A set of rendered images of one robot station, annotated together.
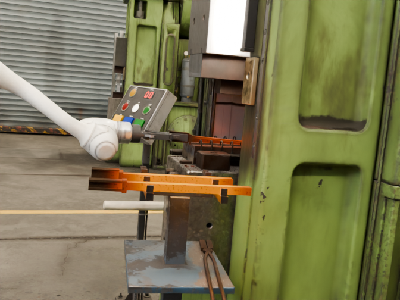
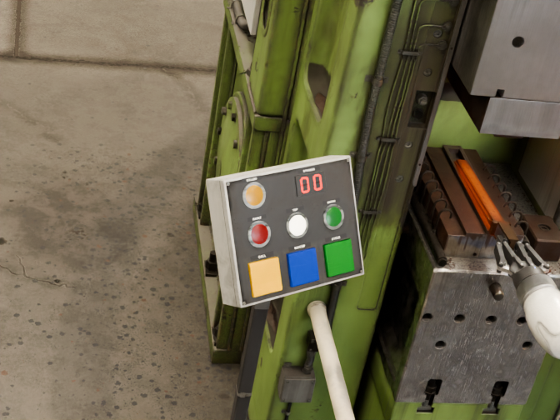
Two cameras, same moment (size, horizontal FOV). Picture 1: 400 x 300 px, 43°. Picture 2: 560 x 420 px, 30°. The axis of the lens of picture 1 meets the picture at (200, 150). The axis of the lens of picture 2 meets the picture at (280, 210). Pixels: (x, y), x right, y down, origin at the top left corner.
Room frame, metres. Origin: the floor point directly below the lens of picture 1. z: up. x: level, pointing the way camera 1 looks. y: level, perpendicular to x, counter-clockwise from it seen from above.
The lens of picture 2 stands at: (2.56, 2.28, 2.36)
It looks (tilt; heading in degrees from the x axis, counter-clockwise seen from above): 33 degrees down; 272
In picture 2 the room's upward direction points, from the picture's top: 11 degrees clockwise
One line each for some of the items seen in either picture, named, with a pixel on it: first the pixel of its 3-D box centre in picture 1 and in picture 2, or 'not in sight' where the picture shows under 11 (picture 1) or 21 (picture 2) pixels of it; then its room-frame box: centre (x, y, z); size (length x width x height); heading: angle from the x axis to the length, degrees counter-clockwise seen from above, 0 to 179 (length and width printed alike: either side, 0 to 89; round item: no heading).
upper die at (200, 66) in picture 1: (241, 69); (497, 77); (2.19, -0.15, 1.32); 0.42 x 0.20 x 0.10; 106
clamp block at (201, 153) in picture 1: (213, 160); (540, 237); (1.98, -0.06, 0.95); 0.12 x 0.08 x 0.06; 106
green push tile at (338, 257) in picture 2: (137, 126); (337, 257); (2.49, 0.32, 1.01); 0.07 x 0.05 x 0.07; 41
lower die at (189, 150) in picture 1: (234, 152); (460, 197); (2.19, -0.15, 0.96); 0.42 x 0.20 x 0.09; 106
